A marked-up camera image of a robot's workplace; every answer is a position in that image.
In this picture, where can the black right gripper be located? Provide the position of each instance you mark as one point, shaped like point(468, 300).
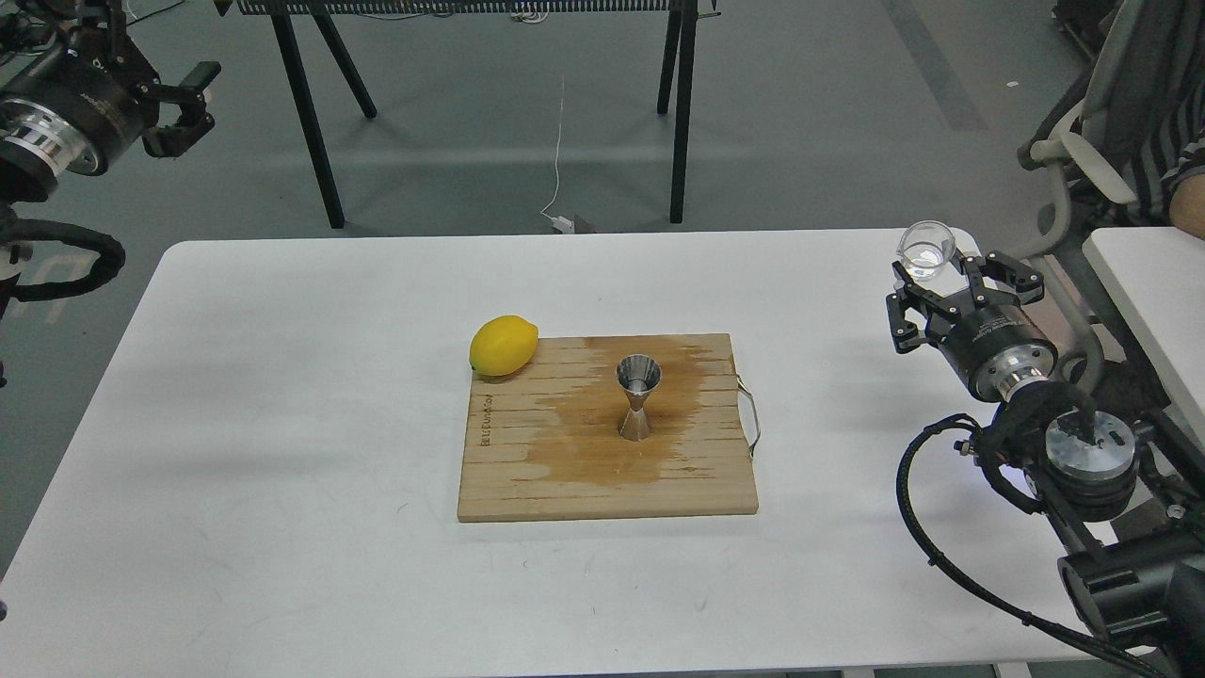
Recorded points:
point(993, 346)

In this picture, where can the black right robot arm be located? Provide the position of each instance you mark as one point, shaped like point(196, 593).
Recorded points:
point(1125, 498)

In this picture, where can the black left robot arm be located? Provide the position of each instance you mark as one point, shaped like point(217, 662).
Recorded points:
point(20, 234)

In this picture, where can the wooden cutting board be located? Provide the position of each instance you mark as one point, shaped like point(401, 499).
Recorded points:
point(544, 444)

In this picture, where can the black metal frame table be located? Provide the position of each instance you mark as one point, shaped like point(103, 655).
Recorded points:
point(675, 91)

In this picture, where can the white side table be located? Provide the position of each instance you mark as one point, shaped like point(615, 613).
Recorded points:
point(1155, 276)

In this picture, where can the yellow lemon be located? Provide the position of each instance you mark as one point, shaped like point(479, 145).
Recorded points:
point(503, 345)

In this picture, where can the grey office chair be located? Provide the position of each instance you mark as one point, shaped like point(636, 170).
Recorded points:
point(1124, 148)

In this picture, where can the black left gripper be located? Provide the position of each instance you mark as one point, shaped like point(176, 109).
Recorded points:
point(76, 107)

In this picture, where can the small clear glass beaker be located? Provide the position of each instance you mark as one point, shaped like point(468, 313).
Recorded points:
point(925, 248)

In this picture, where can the steel double jigger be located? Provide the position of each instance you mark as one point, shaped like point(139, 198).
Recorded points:
point(638, 375)

